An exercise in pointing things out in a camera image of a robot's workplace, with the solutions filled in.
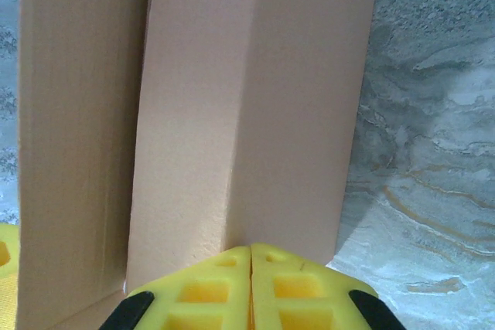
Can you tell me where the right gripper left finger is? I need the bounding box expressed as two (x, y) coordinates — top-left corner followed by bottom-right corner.
(98, 244), (253, 330)

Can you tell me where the brown cardboard paper box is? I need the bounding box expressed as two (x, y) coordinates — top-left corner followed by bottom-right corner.
(17, 0), (378, 330)

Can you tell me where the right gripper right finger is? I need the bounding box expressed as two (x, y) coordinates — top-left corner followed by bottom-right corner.
(250, 242), (408, 330)

